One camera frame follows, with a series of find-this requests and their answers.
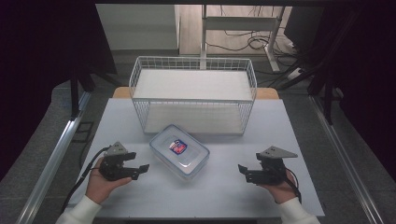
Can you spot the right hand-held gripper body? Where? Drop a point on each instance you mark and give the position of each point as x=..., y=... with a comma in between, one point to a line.
x=271, y=174

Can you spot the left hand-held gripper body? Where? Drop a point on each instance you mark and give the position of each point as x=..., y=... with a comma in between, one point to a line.
x=113, y=168

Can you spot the clear plastic food container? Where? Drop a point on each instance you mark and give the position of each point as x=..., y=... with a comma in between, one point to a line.
x=179, y=152

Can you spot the person's right hand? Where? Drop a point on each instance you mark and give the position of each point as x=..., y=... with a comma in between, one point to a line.
x=285, y=191

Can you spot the person's left hand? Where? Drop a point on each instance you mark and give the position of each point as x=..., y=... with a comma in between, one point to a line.
x=99, y=186

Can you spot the white table sheet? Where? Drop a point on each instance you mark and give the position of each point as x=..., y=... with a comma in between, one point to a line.
x=218, y=193

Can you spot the wooden table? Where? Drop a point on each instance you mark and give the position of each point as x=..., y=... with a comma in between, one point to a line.
x=120, y=92

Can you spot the black metal stand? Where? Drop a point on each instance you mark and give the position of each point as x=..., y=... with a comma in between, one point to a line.
x=74, y=96

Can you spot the white power strip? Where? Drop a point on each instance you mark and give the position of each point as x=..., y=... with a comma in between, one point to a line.
x=294, y=73

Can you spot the dark curtain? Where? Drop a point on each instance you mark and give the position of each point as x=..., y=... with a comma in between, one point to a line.
x=37, y=62
x=367, y=77

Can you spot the black floor bracket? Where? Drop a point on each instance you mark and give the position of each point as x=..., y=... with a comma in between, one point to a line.
x=82, y=132

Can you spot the aluminium rail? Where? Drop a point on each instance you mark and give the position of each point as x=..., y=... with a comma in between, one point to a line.
x=342, y=158
x=53, y=161

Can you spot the white desk frame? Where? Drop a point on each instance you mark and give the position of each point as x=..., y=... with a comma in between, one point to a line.
x=239, y=23

